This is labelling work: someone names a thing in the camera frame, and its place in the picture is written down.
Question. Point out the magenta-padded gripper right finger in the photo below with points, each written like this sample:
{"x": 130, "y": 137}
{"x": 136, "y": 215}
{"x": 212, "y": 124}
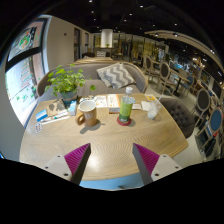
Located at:
{"x": 146, "y": 160}

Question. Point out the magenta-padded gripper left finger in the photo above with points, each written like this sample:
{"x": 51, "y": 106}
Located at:
{"x": 77, "y": 160}

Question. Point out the flat round red coaster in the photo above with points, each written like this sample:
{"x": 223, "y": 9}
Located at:
{"x": 124, "y": 122}

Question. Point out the brown mug white inside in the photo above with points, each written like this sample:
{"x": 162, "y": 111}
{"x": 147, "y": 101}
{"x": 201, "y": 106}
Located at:
{"x": 87, "y": 114}

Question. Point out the clear plastic cup with straw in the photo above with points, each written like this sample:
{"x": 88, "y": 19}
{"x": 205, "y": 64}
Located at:
{"x": 153, "y": 108}

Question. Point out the small light blue box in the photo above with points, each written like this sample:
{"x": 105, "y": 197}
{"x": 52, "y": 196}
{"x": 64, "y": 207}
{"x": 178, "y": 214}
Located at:
{"x": 72, "y": 108}

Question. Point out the white paper napkin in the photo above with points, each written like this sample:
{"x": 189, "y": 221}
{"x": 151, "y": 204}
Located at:
{"x": 145, "y": 105}

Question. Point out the dark grey tufted chair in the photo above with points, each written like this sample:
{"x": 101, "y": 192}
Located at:
{"x": 179, "y": 115}

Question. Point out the green drink bottle white cap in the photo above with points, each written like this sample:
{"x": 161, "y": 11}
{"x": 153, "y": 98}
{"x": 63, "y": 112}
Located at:
{"x": 126, "y": 106}

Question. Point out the blue white card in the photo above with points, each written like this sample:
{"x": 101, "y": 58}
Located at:
{"x": 41, "y": 115}

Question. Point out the white menu leaflet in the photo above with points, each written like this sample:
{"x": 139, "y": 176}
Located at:
{"x": 100, "y": 101}

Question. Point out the green potted plant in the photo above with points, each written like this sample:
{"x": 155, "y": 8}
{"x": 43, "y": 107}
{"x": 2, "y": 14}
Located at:
{"x": 66, "y": 82}

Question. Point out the group of wooden dining chairs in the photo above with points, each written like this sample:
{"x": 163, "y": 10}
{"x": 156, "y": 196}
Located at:
{"x": 186, "y": 90}

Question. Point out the grey sofa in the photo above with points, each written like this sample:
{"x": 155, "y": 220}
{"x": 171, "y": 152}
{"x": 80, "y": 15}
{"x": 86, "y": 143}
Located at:
{"x": 96, "y": 78}

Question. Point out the grey white zigzag cushion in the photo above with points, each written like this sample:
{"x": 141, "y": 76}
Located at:
{"x": 115, "y": 75}

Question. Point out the group of ceiling lights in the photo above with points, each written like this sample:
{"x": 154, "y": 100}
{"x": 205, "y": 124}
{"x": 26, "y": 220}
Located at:
{"x": 146, "y": 20}

